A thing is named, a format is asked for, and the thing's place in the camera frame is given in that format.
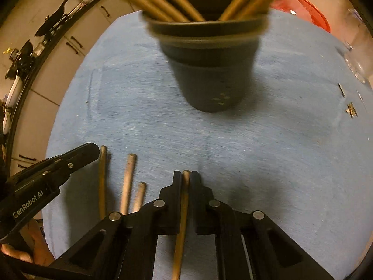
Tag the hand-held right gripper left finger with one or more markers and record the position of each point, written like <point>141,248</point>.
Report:
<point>174,201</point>

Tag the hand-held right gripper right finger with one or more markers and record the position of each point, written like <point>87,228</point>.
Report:
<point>198,201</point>

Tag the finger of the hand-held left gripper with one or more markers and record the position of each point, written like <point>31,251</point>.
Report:
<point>81,155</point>

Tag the single wooden chopstick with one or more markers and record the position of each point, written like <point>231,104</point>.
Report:
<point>128,180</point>
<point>139,197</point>
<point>182,224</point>

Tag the dark chopstick holder cup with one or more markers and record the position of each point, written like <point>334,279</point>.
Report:
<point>209,64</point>

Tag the person's left hand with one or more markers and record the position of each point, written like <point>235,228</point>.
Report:
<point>38,239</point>

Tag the blue tablecloth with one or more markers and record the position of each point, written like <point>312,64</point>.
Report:
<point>262,151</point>

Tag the lower kitchen cabinets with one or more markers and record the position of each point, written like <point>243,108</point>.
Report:
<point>58,73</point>

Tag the black kitchen countertop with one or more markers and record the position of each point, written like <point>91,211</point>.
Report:
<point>40,61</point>

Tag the yellow capped dark bottle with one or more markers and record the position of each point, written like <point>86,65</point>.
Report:
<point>10,53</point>

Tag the black wok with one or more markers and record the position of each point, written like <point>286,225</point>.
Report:
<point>55,16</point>

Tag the small metal piece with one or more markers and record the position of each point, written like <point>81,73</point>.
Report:
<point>351,110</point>
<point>341,90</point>
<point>360,95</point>

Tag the clear glass pitcher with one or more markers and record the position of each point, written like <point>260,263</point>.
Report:
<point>358,49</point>

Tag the red plastic basket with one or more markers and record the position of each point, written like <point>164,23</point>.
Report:
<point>303,5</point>

